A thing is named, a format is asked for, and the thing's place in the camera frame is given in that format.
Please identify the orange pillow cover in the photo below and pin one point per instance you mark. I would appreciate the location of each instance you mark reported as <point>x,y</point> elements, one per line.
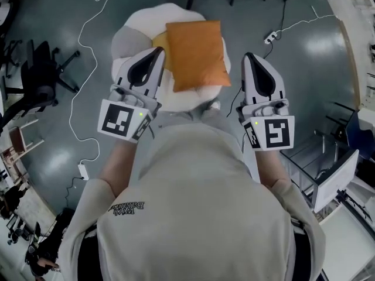
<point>196,54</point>

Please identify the white egg-shaped cushion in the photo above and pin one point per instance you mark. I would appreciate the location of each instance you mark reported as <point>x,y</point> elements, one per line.
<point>164,13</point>

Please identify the blue chair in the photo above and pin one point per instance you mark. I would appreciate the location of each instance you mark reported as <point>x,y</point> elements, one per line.
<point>357,133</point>

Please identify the person's right forearm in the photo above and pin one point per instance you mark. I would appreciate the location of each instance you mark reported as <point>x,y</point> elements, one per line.
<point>269,168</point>

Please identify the wooden chair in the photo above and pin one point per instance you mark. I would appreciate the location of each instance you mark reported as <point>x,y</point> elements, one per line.
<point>20,140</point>

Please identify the metal frame rack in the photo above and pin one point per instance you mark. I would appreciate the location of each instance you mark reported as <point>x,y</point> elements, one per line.
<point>299,168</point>

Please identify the person's beige shirt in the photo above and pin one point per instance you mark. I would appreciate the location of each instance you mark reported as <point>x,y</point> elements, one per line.
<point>190,200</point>

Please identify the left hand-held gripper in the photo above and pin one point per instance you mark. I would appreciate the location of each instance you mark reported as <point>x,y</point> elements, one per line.
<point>117,120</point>

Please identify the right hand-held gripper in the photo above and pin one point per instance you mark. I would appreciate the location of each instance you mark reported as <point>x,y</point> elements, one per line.
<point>275,133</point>

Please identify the person's left forearm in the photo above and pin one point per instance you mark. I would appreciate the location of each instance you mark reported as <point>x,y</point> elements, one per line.
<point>120,165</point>

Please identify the white monitor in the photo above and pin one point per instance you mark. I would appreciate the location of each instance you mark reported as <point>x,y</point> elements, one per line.
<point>337,180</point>

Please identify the white power strip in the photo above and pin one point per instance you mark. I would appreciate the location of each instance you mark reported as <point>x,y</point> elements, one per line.
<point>270,37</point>
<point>83,171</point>

